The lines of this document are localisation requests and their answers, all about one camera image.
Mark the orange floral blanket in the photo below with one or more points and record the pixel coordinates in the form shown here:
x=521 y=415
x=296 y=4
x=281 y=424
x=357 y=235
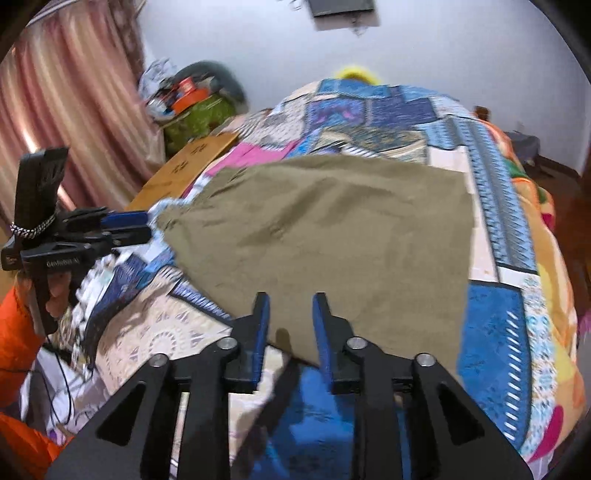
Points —
x=549 y=230

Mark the person's orange clothing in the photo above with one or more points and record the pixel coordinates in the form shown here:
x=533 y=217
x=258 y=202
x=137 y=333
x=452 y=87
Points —
x=23 y=443

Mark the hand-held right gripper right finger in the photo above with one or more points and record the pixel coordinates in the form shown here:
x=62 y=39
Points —
x=321 y=332

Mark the dark grey stool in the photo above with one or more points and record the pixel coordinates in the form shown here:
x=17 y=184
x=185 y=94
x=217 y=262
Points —
x=521 y=145

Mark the person's left forearm orange sleeve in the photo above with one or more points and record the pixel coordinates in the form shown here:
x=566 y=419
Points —
x=18 y=327

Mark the yellow plush item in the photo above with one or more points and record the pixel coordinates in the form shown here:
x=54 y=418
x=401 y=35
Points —
x=358 y=74

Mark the olive green pants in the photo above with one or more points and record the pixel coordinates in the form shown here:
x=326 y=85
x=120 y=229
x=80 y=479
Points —
x=323 y=240

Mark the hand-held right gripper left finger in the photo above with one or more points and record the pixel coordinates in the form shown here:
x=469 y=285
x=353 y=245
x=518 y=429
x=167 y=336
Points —
x=262 y=323

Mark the orange packet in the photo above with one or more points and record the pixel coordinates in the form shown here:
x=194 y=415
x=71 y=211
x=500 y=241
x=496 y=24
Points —
x=187 y=94

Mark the person's left hand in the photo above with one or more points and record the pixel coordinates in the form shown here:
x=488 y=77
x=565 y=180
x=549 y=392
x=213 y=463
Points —
x=60 y=293

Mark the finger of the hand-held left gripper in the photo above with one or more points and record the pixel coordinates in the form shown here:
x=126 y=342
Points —
x=134 y=235
x=129 y=218

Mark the crumpled white plastic bag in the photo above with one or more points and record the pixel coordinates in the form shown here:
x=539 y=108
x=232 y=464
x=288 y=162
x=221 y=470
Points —
x=157 y=76

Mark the pink striped curtain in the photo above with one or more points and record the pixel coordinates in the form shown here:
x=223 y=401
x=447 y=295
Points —
x=69 y=106

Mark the brown cardboard box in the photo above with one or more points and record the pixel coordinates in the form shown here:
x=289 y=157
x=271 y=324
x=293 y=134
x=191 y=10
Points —
x=184 y=168

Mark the dark wall-mounted device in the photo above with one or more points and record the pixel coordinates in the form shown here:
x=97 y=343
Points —
x=344 y=10

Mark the blue patchwork blanket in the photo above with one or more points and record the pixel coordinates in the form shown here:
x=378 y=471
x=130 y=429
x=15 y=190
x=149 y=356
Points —
x=397 y=115

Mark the grey round cushion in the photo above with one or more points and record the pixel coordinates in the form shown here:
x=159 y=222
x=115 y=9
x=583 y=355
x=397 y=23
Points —
x=221 y=76

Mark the green patterned bag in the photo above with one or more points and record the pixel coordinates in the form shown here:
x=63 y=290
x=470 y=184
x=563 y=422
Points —
x=198 y=117

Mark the pink cloth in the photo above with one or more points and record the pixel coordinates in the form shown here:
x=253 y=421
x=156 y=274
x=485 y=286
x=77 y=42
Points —
x=244 y=154

